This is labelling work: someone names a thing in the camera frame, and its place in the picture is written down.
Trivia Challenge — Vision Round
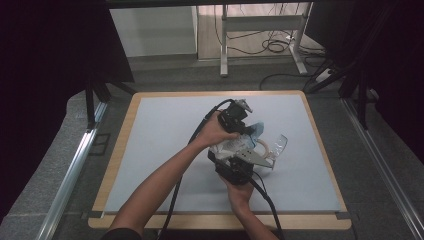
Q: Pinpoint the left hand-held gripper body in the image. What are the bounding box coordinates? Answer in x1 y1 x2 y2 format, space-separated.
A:
217 98 253 133

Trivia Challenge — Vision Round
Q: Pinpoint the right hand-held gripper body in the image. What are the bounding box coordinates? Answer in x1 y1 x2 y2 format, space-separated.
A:
214 148 274 186

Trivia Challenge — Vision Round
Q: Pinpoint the white and blue plastic bag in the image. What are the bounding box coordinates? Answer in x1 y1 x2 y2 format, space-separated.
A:
209 121 265 162

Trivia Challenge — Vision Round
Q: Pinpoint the person's left hand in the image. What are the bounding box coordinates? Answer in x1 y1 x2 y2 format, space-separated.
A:
196 111 240 149

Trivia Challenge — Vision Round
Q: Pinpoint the person's right hand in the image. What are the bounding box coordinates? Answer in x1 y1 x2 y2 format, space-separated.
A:
221 176 255 214

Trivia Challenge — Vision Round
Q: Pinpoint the light grey table mat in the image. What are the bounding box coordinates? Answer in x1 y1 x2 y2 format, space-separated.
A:
104 94 343 214

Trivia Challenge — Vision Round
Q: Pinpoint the wooden table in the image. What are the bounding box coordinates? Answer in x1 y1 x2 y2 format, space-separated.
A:
87 89 353 231

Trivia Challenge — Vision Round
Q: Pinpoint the white power strip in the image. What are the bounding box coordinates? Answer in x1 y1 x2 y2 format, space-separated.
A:
314 67 333 84

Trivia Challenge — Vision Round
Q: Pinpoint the white cabinet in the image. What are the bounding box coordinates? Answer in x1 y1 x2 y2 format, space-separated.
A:
109 6 198 58

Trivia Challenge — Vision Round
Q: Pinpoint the black stand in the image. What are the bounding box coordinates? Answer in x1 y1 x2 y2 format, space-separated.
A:
302 56 372 131
84 75 137 132

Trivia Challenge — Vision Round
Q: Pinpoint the black curtain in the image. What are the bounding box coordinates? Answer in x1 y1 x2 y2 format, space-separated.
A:
0 0 135 223
304 0 424 165

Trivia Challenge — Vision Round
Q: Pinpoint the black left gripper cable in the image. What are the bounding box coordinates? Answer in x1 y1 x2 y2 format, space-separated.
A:
161 98 236 240

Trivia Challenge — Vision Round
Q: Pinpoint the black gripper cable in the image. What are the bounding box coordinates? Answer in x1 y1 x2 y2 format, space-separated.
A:
161 98 236 240
248 170 285 240

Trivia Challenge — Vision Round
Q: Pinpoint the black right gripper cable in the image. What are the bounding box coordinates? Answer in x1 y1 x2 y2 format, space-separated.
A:
248 170 285 240

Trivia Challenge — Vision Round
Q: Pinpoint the black floor cable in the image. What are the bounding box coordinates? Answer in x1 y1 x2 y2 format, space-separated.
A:
259 72 313 91

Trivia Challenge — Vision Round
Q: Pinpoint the coil of black cables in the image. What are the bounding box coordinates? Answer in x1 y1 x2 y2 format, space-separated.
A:
261 38 288 54

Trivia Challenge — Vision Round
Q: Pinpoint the white desk frame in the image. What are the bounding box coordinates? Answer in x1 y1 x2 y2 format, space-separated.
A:
219 3 313 78

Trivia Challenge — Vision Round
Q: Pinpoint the black floor bracket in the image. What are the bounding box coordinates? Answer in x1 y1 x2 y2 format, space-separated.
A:
87 132 112 157

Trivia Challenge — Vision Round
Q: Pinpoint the aluminium rail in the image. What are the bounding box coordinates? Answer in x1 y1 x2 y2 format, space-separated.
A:
35 101 108 240
342 98 424 240

